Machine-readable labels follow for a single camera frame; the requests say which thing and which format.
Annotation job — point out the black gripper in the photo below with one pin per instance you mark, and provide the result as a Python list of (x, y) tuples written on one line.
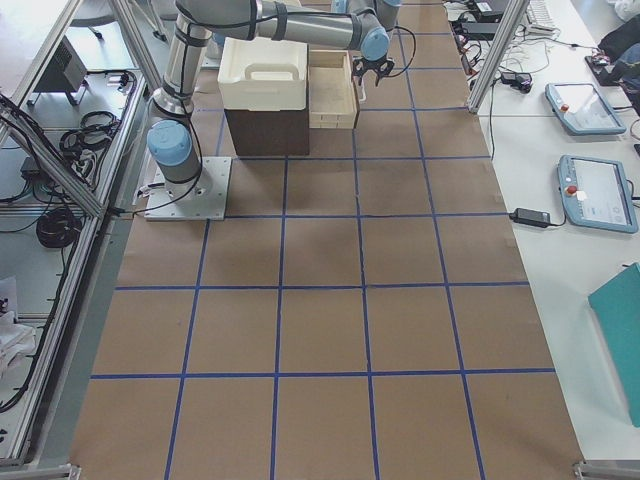
[(372, 66)]

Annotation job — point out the light wooden drawer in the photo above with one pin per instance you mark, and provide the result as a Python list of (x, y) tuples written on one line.
[(334, 101)]

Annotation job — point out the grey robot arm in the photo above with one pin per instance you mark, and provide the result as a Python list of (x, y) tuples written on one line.
[(362, 28)]

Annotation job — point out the cream plastic tray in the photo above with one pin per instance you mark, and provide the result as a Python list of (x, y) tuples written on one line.
[(263, 75)]

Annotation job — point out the dark brown wooden cabinet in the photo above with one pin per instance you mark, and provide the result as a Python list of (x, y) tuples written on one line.
[(269, 133)]

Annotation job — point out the far teach pendant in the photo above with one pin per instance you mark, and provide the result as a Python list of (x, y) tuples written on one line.
[(582, 110)]

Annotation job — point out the teach pendant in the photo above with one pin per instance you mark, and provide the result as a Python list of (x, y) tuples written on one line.
[(595, 194), (582, 110)]

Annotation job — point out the black power adapter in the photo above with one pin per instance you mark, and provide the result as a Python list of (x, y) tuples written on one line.
[(535, 218)]

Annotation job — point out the brown gridded table mat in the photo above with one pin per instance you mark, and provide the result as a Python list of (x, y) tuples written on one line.
[(361, 313)]

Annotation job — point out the near teach pendant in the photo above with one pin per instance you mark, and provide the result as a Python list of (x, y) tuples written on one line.
[(595, 194)]

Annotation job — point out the grey metal box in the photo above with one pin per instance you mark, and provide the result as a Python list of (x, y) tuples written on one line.
[(65, 73)]

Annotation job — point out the teal box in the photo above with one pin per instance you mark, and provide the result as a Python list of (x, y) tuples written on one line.
[(616, 304)]

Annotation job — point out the aluminium frame post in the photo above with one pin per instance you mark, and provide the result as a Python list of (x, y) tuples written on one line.
[(513, 15)]

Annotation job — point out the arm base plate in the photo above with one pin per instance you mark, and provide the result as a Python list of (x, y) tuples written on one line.
[(206, 200)]

